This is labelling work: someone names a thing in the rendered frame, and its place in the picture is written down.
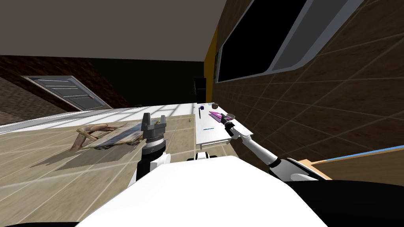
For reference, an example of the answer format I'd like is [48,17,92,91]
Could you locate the white table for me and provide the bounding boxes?
[194,102,254,150]

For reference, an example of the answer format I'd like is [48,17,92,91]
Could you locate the purple book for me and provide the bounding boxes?
[208,110,228,123]

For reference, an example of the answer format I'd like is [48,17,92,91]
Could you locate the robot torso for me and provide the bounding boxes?
[75,151,320,227]

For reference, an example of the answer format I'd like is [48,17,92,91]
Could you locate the grey panelled door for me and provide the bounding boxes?
[22,75,113,112]

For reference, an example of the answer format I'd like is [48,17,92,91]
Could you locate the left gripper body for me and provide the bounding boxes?
[140,122,168,136]

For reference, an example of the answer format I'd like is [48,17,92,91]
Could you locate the black cabinet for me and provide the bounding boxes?
[194,77,208,104]

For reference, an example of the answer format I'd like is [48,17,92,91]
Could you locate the dark window with grey frame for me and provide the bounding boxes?
[215,0,365,84]

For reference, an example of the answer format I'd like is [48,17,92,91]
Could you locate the wooden furniture with blue edge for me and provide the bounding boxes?
[298,145,404,187]

